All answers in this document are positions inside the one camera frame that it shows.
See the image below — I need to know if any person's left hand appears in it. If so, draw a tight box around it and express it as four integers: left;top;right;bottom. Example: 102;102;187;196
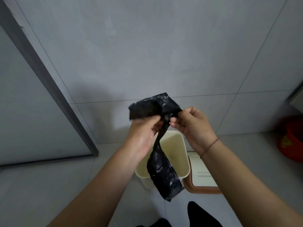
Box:
124;114;166;164

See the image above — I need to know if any person's right hand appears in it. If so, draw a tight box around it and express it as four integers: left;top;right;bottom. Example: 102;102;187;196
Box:
169;106;220;157

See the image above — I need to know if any black plastic garbage bag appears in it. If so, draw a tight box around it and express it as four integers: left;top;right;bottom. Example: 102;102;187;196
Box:
128;93;185;202

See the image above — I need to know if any person's right forearm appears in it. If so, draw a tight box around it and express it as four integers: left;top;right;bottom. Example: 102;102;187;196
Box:
201;139;303;227

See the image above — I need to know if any person's left forearm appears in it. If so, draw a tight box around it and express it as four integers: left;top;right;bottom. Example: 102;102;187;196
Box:
46;142;145;227

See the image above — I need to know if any cream plastic trash bin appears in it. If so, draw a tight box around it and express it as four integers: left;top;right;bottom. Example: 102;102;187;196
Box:
134;130;191;190

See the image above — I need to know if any white bin lid brown rim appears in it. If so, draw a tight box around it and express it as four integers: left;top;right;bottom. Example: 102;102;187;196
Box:
183;151;222;195

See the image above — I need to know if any person's left leg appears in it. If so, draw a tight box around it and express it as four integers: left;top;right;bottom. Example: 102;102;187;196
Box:
136;218;169;227

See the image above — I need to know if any person's leg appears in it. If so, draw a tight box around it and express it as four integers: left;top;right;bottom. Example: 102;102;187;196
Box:
136;218;169;227
187;201;224;227

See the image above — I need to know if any person's right leg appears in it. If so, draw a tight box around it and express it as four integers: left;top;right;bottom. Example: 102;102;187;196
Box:
187;201;224;227

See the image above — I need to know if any red plastic bucket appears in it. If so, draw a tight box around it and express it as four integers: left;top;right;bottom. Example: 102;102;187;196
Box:
277;115;303;162

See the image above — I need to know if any frosted glass door panel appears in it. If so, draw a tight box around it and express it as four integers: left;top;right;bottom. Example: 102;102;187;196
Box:
0;23;93;166

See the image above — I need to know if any red string bracelet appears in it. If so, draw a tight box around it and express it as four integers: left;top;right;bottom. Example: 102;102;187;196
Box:
200;138;220;159

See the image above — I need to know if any grey metal door frame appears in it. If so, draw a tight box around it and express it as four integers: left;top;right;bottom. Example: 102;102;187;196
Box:
0;0;99;167

